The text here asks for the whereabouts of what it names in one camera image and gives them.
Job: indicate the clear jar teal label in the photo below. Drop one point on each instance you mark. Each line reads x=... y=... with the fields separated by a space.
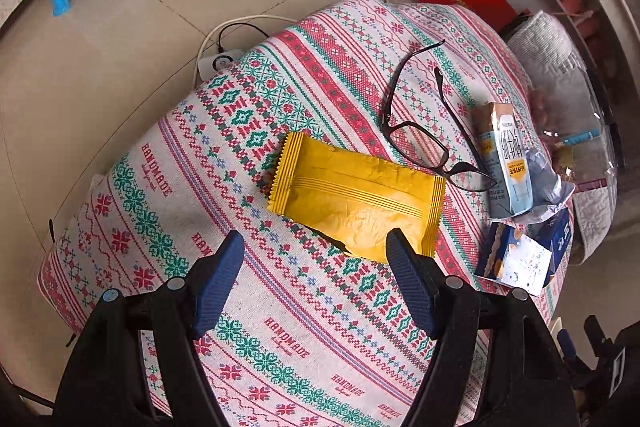
x=575 y=107

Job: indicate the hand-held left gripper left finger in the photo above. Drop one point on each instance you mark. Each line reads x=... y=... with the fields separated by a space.
x=220 y=279

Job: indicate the white power strip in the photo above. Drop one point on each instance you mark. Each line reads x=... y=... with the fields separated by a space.
x=220 y=63

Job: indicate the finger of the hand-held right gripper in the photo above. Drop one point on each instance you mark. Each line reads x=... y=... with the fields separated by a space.
x=566 y=343
x=597 y=337

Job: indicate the blue cardboard snack box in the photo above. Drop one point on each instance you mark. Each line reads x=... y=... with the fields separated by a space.
x=520 y=257

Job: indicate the patterned knit-print tablecloth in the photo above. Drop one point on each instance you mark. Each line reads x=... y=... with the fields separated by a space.
x=300 y=72

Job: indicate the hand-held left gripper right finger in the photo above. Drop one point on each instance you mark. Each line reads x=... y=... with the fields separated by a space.
x=410 y=287

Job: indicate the beige blue milk carton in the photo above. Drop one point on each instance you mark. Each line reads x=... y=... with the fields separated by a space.
x=505 y=157

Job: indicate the yellow snack wrapper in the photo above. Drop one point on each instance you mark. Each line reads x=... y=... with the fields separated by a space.
x=350 y=187

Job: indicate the clear jar purple label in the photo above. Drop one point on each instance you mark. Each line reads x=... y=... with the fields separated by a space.
x=585 y=167

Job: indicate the black frame eyeglasses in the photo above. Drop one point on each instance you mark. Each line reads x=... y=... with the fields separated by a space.
x=417 y=147

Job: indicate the grey plastic wrapper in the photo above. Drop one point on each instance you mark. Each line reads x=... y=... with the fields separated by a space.
x=547 y=182

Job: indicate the grey quilted chaise cover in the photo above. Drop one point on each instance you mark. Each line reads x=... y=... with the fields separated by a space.
x=537 y=37

